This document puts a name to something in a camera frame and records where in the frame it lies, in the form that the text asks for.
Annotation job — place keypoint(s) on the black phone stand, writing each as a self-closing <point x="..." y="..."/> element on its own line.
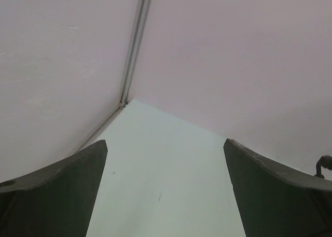
<point x="324" y="162"/>

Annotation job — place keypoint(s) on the left aluminium frame post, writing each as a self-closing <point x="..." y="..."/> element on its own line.
<point x="133" y="50"/>

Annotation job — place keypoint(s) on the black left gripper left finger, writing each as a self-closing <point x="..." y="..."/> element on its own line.
<point x="57" y="200"/>

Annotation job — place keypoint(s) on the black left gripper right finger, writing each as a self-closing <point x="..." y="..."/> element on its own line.
<point x="274" y="199"/>

